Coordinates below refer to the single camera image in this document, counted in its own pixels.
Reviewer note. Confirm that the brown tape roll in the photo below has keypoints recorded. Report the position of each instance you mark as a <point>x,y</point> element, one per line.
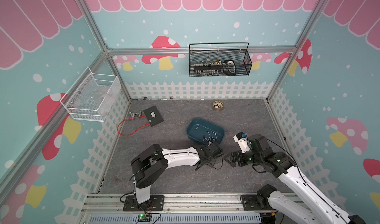
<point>217,106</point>

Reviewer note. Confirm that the black power adapter box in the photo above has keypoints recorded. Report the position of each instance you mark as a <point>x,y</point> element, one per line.
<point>153,116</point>

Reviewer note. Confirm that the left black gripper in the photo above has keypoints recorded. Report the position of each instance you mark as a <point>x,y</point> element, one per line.
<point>209,163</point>

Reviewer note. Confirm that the silver metal bracket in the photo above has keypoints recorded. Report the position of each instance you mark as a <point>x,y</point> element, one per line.
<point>134,115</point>

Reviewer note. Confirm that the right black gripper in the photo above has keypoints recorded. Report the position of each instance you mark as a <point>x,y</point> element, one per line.
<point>239,154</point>

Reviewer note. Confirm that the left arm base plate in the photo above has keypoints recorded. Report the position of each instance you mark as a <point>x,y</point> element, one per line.
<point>144,203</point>

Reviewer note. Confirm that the aluminium front rail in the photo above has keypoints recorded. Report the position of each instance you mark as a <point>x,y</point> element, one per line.
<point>174,203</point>

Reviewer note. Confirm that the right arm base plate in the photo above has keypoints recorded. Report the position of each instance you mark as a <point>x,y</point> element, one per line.
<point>256,202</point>

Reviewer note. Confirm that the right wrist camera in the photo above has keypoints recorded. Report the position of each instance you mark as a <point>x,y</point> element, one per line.
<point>243,142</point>

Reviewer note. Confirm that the black wire mesh basket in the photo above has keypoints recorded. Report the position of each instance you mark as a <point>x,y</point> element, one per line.
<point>219,59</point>

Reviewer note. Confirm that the items in black basket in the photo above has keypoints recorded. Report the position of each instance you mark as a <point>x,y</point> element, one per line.
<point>213,68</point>

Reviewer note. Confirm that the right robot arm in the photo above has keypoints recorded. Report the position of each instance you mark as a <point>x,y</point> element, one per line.
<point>319,208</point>

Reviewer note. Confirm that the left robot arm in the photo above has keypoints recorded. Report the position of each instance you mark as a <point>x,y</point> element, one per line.
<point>148,166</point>

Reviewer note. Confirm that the teal plastic storage box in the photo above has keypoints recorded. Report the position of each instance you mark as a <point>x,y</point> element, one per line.
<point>196,134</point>

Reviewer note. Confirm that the small green circuit board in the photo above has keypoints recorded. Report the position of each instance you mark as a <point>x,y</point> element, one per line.
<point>144,218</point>

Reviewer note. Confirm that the white wire basket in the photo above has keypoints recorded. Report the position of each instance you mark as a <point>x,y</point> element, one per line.
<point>92,97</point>

